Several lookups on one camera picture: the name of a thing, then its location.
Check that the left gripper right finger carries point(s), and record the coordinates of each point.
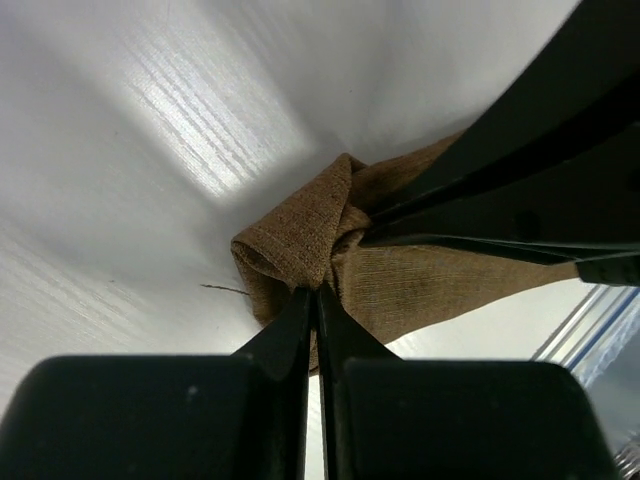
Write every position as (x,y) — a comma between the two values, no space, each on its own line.
(389,418)

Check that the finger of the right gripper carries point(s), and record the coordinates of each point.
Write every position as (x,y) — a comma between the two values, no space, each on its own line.
(582,211)
(581,88)

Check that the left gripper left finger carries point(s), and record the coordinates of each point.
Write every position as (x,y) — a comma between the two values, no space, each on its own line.
(237,416)

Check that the brown cloth napkin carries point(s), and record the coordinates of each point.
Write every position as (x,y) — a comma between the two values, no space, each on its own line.
(313,238)

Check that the front aluminium rail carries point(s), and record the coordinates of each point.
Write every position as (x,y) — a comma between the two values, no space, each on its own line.
(595,333)

